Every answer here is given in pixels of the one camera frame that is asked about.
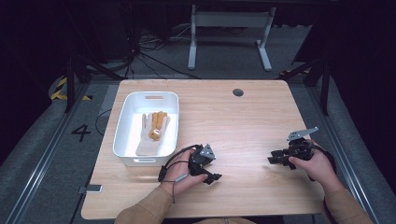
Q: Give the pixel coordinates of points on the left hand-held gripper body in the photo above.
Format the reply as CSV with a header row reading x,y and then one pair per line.
x,y
200,157

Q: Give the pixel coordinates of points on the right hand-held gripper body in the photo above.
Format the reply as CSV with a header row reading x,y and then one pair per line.
x,y
300,149

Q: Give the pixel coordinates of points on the cream and tan knit glove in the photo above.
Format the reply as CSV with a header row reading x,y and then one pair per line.
x,y
154,133
140,151

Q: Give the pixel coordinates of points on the white plastic storage bin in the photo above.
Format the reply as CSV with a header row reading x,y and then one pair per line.
x,y
130,109

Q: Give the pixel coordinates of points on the person's left hand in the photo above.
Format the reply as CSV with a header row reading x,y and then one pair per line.
x,y
179,174

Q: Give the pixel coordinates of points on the person's right hand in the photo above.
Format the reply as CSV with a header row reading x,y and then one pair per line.
x,y
320,169

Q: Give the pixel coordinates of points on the person's tan clothing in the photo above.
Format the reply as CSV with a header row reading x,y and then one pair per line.
x,y
224,221

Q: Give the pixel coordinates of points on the black metal stand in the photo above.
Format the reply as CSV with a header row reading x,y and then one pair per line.
x,y
325,90
71,84

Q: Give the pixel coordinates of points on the grey round table grommet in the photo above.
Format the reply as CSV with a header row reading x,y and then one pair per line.
x,y
238,92

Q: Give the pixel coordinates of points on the metal floor rail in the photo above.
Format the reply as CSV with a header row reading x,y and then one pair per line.
x,y
46,152
342,149

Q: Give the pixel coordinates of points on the small metal bracket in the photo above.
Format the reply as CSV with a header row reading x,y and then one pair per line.
x,y
93,188

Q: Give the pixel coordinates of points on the white metal desk frame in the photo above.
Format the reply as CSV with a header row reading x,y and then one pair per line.
x,y
232,19

